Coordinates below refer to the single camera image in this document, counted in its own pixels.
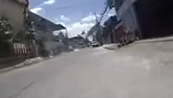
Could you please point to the building with white fence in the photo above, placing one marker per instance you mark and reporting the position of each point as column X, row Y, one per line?
column 0, row 29

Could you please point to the dark roofed building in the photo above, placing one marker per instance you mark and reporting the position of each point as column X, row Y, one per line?
column 49, row 37

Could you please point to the pole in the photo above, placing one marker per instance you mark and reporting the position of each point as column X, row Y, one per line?
column 97, row 28

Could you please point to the grey concrete road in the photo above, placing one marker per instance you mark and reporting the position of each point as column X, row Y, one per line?
column 89, row 78

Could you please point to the white vehicle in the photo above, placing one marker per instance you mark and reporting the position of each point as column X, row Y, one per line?
column 95, row 44

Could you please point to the row of distant buildings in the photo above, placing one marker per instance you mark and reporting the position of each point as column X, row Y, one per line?
column 110, row 31

